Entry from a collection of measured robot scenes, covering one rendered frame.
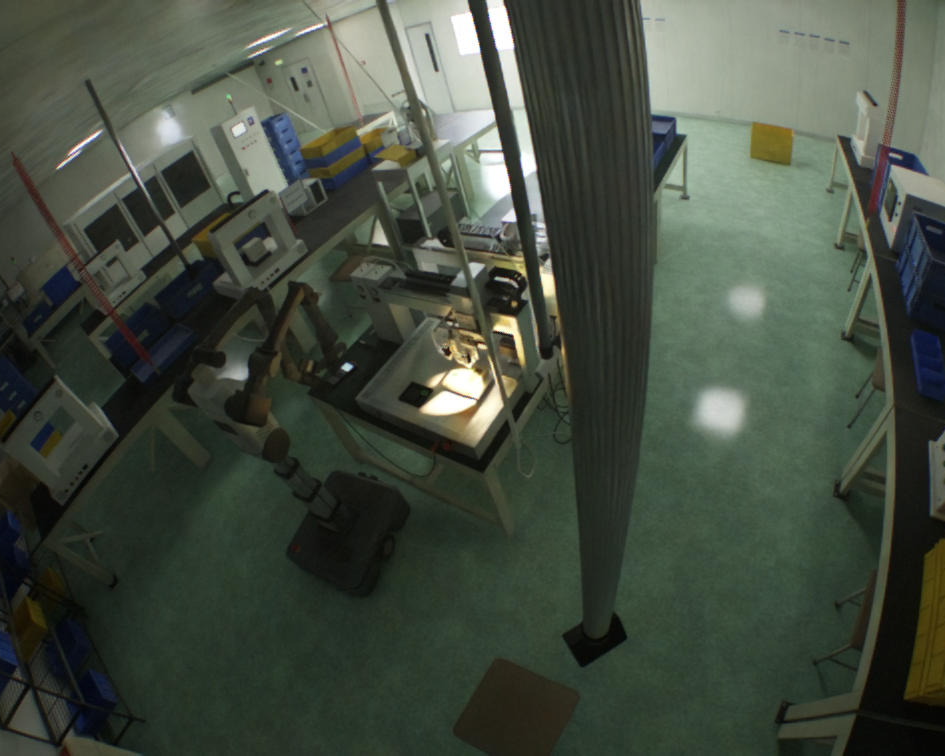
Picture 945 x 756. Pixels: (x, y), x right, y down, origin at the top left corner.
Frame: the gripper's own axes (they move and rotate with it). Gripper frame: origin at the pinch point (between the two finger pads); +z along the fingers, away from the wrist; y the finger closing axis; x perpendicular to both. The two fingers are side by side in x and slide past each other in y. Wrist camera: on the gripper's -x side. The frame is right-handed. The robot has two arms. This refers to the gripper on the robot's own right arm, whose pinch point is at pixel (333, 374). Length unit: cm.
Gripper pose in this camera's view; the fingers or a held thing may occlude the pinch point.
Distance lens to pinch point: 244.5
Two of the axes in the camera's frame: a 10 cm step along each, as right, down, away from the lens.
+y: -7.7, -3.3, 5.5
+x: -6.4, 4.7, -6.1
